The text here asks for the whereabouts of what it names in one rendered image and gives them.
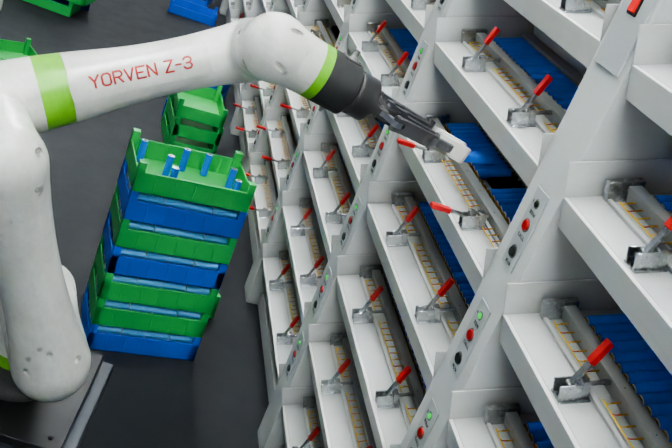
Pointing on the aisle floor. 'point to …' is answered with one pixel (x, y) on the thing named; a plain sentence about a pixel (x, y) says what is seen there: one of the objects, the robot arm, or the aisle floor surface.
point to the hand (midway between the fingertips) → (448, 144)
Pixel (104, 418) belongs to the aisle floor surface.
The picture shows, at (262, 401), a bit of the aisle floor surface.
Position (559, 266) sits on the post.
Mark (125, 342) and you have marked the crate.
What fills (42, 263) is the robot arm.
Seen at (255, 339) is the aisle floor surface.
